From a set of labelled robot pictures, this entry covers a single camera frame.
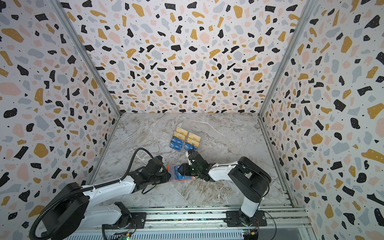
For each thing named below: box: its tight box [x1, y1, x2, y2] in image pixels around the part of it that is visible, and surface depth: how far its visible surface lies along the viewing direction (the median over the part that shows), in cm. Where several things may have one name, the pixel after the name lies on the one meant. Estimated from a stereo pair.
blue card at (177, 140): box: [172, 136, 184, 146], surface depth 101 cm
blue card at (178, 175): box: [174, 165, 183, 181], surface depth 89 cm
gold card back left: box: [176, 127, 189, 136], surface depth 101 cm
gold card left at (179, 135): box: [173, 131, 186, 141], surface depth 100 cm
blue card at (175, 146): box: [169, 140, 183, 152], surface depth 102 cm
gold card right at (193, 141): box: [187, 137, 200, 147], surface depth 98 cm
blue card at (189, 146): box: [184, 142, 198, 151], surface depth 99 cm
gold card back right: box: [188, 132, 201, 142], surface depth 97 cm
